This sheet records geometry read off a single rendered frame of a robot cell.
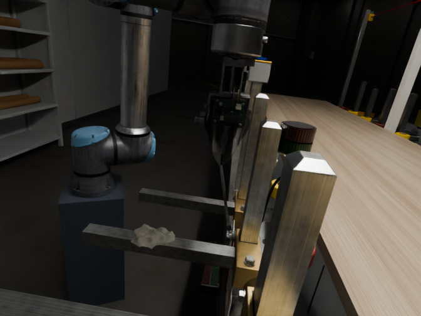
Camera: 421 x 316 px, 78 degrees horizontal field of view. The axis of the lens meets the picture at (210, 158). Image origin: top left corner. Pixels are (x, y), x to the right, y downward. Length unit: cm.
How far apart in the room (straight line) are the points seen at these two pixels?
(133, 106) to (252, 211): 76
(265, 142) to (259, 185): 8
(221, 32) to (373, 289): 48
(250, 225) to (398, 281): 26
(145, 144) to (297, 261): 101
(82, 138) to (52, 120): 249
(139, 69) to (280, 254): 96
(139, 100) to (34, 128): 279
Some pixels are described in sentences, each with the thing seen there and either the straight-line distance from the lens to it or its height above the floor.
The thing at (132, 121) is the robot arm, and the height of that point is 92.
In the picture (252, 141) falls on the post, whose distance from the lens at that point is 73.
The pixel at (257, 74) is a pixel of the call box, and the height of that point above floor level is 117.
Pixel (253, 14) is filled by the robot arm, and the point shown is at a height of 128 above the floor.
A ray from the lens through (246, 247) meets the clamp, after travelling 55.
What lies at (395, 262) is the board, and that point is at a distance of 62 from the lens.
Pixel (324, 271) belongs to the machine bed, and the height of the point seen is 77.
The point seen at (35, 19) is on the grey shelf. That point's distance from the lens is 357.
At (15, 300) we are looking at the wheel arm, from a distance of 36.
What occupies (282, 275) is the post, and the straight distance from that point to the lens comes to 27.
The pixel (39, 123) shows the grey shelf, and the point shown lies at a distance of 376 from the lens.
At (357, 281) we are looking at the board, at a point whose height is 90.
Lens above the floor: 121
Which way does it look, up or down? 21 degrees down
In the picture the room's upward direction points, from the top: 7 degrees clockwise
